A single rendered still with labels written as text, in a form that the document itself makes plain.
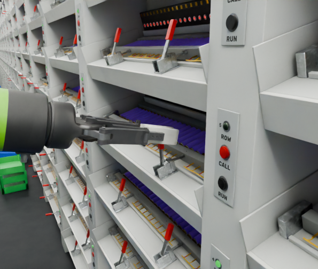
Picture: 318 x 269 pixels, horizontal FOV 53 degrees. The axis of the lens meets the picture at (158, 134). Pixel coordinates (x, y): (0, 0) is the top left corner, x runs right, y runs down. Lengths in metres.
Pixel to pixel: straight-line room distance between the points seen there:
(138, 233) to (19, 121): 0.46
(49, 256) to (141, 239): 1.27
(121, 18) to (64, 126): 0.59
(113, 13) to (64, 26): 0.70
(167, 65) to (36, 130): 0.25
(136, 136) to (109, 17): 0.56
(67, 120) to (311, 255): 0.37
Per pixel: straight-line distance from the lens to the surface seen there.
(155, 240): 0.78
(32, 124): 0.48
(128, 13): 1.04
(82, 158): 1.30
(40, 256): 2.04
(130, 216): 0.88
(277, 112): 0.36
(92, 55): 0.99
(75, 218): 1.71
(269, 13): 0.37
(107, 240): 1.16
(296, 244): 0.44
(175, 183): 0.59
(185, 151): 0.64
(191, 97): 0.49
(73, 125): 0.50
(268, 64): 0.37
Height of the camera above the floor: 1.14
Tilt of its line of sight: 15 degrees down
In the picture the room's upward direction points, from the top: straight up
